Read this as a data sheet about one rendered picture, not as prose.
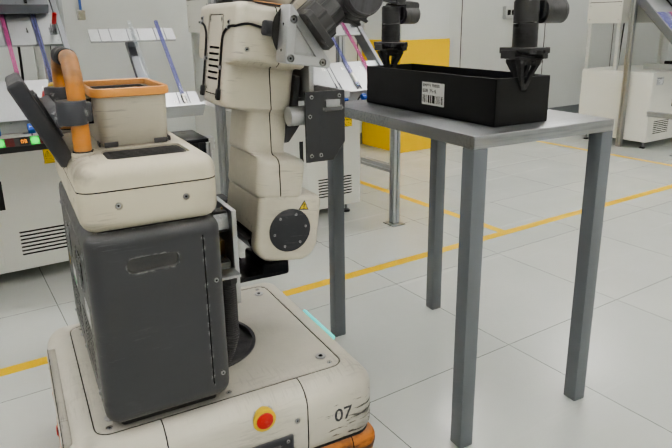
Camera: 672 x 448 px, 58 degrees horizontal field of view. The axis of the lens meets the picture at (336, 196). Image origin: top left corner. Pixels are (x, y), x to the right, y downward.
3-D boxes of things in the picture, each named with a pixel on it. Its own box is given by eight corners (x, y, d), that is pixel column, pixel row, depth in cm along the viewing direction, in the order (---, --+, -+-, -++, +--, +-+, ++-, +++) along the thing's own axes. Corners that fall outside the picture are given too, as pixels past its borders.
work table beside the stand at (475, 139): (459, 449, 154) (474, 136, 133) (330, 332, 214) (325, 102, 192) (584, 397, 175) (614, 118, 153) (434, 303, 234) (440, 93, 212)
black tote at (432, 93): (366, 102, 192) (366, 65, 189) (411, 98, 199) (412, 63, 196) (493, 127, 143) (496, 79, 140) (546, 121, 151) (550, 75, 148)
